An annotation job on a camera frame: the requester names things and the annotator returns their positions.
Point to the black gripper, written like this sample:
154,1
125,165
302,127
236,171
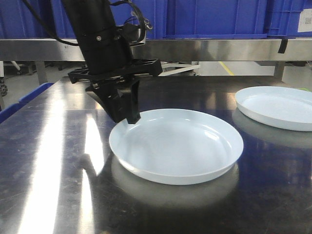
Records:
108,54

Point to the light blue plate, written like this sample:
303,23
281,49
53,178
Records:
280,107
176,146

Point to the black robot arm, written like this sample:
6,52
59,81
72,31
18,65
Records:
90,16

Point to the blue shelf crate middle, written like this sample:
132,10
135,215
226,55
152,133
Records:
204,19

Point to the blue shelf crate left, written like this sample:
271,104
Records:
17,22

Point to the blue floor crate far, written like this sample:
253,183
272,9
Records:
36,92

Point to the blue floor crate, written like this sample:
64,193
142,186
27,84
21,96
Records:
36,92
9,111

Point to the blue floor crate near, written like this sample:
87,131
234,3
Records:
9,111

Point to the white label on crate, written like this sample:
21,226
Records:
305,21

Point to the white metal table frame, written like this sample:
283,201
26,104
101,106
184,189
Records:
175,68

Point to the stainless steel shelf frame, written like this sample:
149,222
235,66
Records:
277,50

